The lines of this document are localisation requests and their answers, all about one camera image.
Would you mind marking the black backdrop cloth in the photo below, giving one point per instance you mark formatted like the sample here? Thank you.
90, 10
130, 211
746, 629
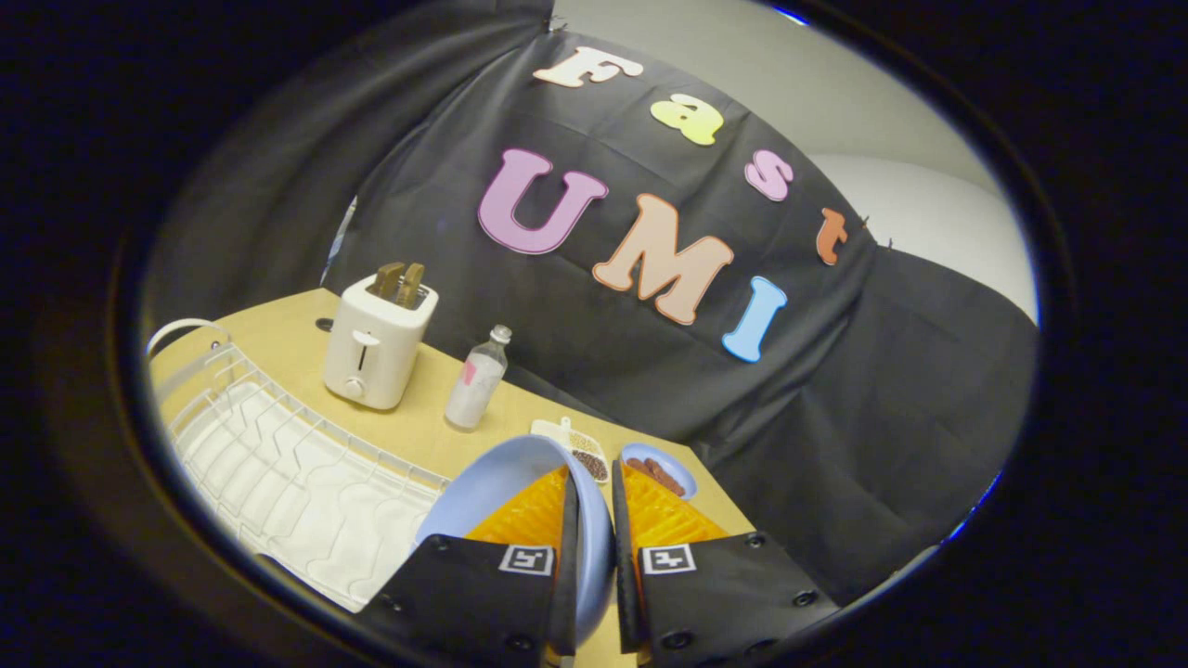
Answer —
603, 371

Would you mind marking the small blue bowl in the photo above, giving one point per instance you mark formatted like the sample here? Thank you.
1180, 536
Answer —
673, 466

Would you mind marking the white toaster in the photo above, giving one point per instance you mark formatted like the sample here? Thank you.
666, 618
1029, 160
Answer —
376, 348

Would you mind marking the brown food pieces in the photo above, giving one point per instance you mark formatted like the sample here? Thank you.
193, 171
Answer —
657, 475

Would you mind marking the clear bottle pink label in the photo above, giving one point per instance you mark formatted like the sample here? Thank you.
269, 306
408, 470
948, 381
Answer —
475, 385

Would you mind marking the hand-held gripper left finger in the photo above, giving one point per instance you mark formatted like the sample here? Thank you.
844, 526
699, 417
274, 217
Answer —
568, 557

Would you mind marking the brown toast slice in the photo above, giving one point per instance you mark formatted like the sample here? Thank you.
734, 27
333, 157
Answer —
411, 286
388, 280

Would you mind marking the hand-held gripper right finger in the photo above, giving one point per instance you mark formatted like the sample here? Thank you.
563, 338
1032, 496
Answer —
627, 557

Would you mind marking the small white divided dish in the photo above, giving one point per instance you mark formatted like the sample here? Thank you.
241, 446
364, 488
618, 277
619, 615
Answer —
557, 434

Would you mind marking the light blue plate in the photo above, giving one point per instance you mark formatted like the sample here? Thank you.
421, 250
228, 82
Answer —
501, 478

